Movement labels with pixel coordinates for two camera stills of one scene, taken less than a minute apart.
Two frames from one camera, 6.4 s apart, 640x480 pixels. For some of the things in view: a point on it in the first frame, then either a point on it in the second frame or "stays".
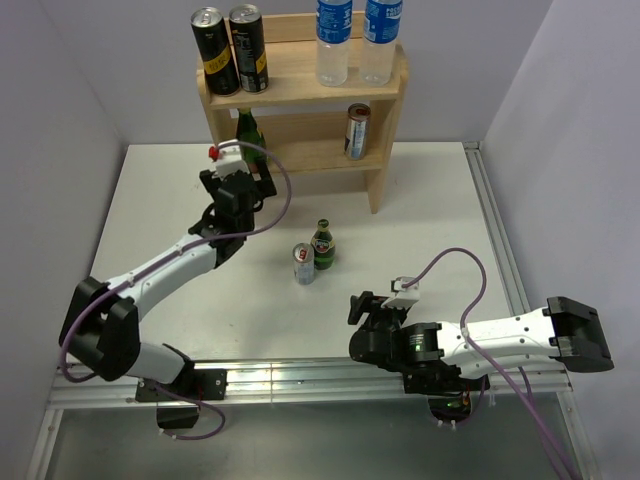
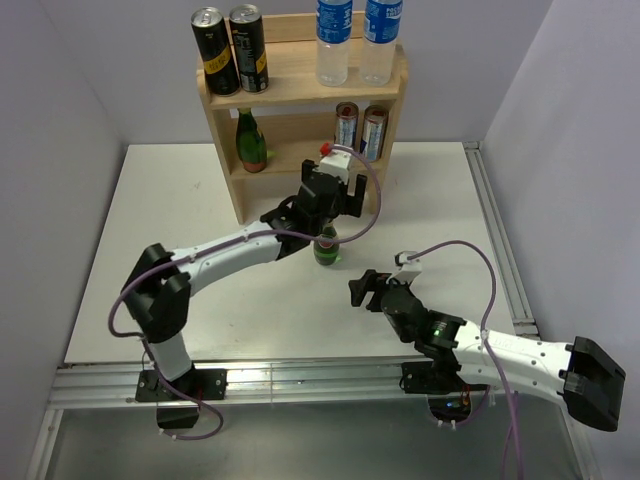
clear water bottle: [334, 27] stays
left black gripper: [263, 187] → [350, 205]
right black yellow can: [246, 22] stays
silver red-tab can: [303, 256] → [346, 124]
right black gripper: [366, 302] → [371, 280]
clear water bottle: [382, 25] stays
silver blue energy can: [357, 131] → [374, 132]
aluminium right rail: [509, 268] stays
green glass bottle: [248, 133] stays
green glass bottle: [323, 240] stays
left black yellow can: [220, 72] stays
